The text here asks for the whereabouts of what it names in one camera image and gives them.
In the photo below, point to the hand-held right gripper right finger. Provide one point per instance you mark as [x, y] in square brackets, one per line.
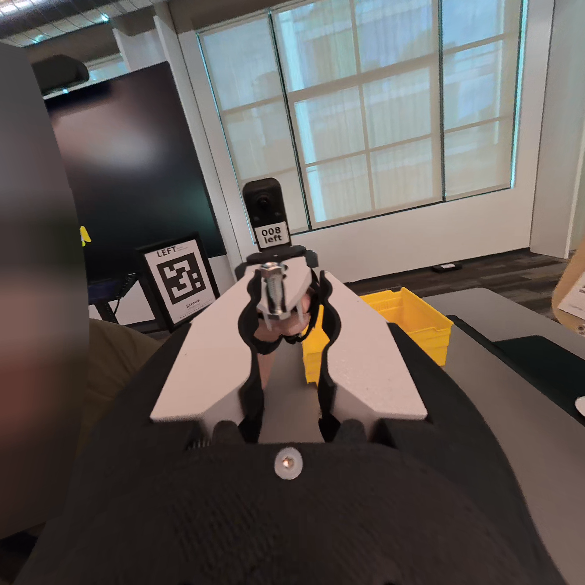
[374, 365]

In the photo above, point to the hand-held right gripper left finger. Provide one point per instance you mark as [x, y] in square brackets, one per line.
[201, 365]

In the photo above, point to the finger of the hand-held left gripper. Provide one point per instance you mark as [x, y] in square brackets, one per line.
[297, 279]
[259, 292]

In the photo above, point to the steel hex bolt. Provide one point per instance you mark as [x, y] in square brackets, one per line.
[273, 292]

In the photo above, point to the yellow plastic bin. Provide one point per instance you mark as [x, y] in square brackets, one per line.
[411, 329]

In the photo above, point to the person's left forearm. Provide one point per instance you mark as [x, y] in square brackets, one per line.
[267, 370]

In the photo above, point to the person's left hand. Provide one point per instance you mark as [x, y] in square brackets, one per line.
[292, 327]

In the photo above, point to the black framed tag sign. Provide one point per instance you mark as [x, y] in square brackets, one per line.
[183, 279]

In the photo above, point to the person's olive trousers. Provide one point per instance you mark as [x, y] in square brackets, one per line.
[114, 361]

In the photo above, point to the black screen stand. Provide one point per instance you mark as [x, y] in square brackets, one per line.
[107, 292]

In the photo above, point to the black floor box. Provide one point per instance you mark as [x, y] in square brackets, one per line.
[447, 267]

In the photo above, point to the large black screen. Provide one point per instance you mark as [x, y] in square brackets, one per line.
[137, 205]

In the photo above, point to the large gridded window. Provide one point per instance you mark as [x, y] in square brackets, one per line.
[365, 114]

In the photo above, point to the black desk mat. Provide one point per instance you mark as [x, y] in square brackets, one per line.
[539, 365]

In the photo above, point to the small yellow object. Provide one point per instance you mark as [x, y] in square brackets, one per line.
[85, 236]

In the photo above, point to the printed instruction sheet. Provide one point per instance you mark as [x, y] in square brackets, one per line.
[576, 299]

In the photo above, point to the rounded wooden board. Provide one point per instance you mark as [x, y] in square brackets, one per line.
[573, 263]

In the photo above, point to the black video bar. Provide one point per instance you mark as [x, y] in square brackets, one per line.
[59, 73]

